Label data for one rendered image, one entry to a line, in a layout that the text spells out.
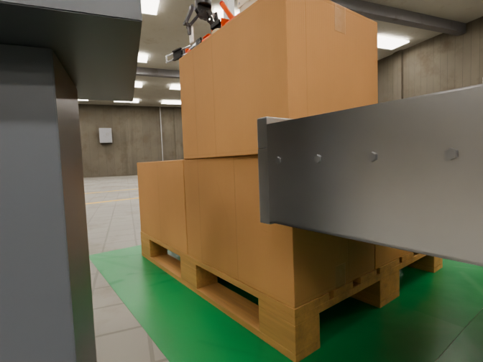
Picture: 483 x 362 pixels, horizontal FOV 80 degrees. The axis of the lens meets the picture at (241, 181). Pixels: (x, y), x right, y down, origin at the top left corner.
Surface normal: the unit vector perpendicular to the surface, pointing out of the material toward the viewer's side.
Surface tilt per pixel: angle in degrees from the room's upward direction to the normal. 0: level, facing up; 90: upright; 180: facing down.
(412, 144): 90
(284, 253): 90
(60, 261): 90
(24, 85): 90
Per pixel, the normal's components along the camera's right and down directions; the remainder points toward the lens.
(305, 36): 0.58, 0.03
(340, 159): -0.80, 0.07
